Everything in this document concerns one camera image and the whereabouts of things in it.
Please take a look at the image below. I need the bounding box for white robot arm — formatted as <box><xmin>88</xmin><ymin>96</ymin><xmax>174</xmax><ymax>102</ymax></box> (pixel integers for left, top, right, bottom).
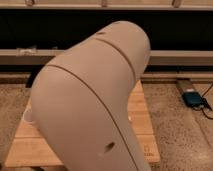
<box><xmin>31</xmin><ymin>21</ymin><xmax>151</xmax><ymax>171</ymax></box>

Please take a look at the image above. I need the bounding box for blue box on floor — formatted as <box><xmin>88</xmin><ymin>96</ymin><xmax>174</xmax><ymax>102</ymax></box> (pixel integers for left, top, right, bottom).
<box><xmin>182</xmin><ymin>92</ymin><xmax>203</xmax><ymax>107</ymax></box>

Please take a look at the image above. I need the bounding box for white paper cup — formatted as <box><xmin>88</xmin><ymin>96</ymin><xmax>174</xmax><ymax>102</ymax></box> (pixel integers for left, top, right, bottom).
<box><xmin>23</xmin><ymin>108</ymin><xmax>34</xmax><ymax>123</ymax></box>

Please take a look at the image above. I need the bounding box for wooden table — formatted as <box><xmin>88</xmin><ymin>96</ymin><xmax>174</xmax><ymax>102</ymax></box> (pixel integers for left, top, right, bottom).
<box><xmin>5</xmin><ymin>82</ymin><xmax>160</xmax><ymax>168</ymax></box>

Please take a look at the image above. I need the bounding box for black cable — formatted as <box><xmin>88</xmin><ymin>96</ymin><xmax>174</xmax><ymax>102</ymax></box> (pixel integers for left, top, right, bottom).
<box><xmin>193</xmin><ymin>83</ymin><xmax>213</xmax><ymax>120</ymax></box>

